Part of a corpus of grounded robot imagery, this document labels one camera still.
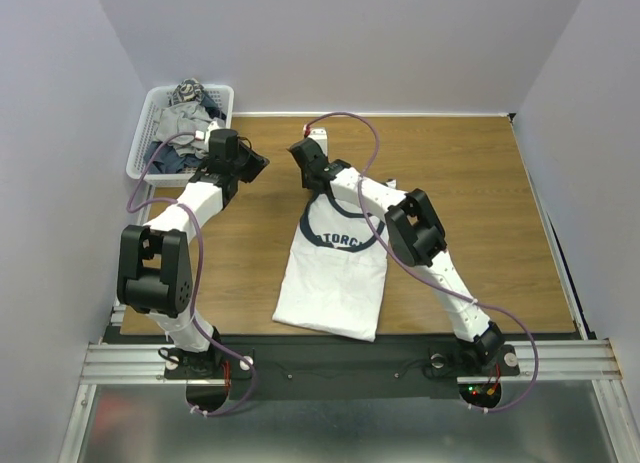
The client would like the white printed tank top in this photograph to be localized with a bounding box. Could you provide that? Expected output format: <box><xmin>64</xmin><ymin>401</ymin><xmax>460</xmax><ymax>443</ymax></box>
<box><xmin>272</xmin><ymin>193</ymin><xmax>388</xmax><ymax>342</ymax></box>

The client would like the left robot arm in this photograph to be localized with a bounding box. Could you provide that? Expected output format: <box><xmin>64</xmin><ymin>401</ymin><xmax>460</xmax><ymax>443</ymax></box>
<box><xmin>117</xmin><ymin>128</ymin><xmax>269</xmax><ymax>377</ymax></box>

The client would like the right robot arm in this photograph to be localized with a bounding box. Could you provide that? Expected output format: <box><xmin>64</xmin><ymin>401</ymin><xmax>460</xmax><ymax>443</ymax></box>
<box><xmin>289</xmin><ymin>137</ymin><xmax>505</xmax><ymax>373</ymax></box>

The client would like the grey tank top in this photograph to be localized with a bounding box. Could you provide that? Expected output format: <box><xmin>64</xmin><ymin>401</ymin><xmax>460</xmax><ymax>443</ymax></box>
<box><xmin>153</xmin><ymin>102</ymin><xmax>226</xmax><ymax>159</ymax></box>

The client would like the navy blue tank top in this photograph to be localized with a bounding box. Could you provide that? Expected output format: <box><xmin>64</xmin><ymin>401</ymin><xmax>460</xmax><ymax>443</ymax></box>
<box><xmin>144</xmin><ymin>141</ymin><xmax>201</xmax><ymax>174</ymax></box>

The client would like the patterned dark tank top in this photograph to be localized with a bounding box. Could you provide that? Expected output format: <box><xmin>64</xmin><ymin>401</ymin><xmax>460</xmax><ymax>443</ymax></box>
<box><xmin>169</xmin><ymin>78</ymin><xmax>205</xmax><ymax>106</ymax></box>

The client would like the white plastic basket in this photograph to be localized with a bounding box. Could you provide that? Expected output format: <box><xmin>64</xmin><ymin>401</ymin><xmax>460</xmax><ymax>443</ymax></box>
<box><xmin>126</xmin><ymin>79</ymin><xmax>234</xmax><ymax>187</ymax></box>

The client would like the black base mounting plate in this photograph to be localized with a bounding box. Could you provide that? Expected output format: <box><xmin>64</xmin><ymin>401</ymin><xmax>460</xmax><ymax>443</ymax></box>
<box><xmin>158</xmin><ymin>335</ymin><xmax>520</xmax><ymax>402</ymax></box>

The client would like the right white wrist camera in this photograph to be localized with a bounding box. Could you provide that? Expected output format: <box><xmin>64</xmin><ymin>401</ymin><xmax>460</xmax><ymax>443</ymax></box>
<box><xmin>304</xmin><ymin>127</ymin><xmax>328</xmax><ymax>156</ymax></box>

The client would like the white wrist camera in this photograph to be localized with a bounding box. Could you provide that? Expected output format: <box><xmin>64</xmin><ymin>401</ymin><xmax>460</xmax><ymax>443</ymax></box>
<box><xmin>194</xmin><ymin>122</ymin><xmax>221</xmax><ymax>144</ymax></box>
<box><xmin>304</xmin><ymin>127</ymin><xmax>328</xmax><ymax>156</ymax></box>

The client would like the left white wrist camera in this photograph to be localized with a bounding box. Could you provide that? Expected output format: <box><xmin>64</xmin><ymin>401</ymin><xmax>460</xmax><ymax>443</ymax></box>
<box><xmin>194</xmin><ymin>122</ymin><xmax>221</xmax><ymax>144</ymax></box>

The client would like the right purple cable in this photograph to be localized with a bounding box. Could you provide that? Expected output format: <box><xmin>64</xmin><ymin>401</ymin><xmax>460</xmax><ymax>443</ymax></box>
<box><xmin>304</xmin><ymin>112</ymin><xmax>540</xmax><ymax>415</ymax></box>

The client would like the purple cable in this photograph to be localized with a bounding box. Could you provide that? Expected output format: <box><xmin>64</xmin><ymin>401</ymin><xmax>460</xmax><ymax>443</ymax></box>
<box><xmin>304</xmin><ymin>112</ymin><xmax>540</xmax><ymax>415</ymax></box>
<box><xmin>127</xmin><ymin>131</ymin><xmax>259</xmax><ymax>418</ymax></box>

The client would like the aluminium frame rail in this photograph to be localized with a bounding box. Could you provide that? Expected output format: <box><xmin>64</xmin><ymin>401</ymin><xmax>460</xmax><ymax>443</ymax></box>
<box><xmin>80</xmin><ymin>344</ymin><xmax>165</xmax><ymax>385</ymax></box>

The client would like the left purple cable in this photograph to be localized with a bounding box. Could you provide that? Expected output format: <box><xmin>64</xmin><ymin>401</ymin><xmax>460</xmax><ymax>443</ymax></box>
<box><xmin>127</xmin><ymin>131</ymin><xmax>259</xmax><ymax>418</ymax></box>

